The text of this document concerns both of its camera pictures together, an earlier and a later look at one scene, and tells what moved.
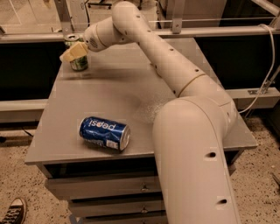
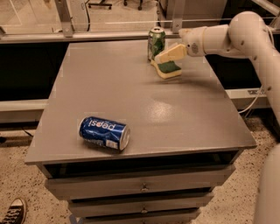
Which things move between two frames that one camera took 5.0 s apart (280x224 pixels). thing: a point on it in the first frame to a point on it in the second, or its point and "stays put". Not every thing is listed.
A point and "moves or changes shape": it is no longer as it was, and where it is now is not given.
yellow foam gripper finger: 75,52 to 175,52
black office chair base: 100,3 stays put
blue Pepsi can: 107,133 stays put
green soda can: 78,64 moves or changes shape
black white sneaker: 16,213 stays put
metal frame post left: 65,17 stays put
